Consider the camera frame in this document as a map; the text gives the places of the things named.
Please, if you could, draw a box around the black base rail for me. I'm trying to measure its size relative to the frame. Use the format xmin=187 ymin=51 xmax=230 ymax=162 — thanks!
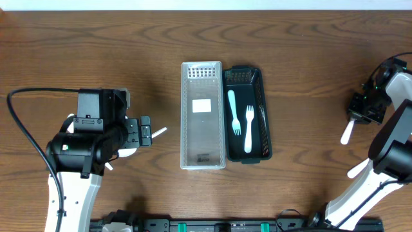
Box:
xmin=89 ymin=209 xmax=384 ymax=232

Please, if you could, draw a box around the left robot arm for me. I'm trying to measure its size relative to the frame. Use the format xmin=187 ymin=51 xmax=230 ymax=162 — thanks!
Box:
xmin=45 ymin=88 xmax=152 ymax=231

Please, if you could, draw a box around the white plastic fork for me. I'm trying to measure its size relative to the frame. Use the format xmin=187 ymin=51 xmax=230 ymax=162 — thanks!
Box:
xmin=227 ymin=90 xmax=241 ymax=136
xmin=244 ymin=105 xmax=254 ymax=153
xmin=347 ymin=159 xmax=370 ymax=179

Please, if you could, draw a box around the white plastic spoon angled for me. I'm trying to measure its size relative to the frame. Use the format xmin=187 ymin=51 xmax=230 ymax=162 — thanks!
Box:
xmin=118 ymin=127 xmax=167 ymax=158

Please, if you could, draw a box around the black plastic perforated basket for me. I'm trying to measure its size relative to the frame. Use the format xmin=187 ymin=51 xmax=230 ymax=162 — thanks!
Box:
xmin=222 ymin=66 xmax=272 ymax=164

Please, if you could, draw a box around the clear plastic perforated basket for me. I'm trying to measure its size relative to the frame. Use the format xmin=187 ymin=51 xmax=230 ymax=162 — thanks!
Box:
xmin=180 ymin=61 xmax=226 ymax=170

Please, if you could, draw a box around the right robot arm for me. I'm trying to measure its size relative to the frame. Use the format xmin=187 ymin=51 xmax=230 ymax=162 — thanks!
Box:
xmin=302 ymin=55 xmax=411 ymax=231

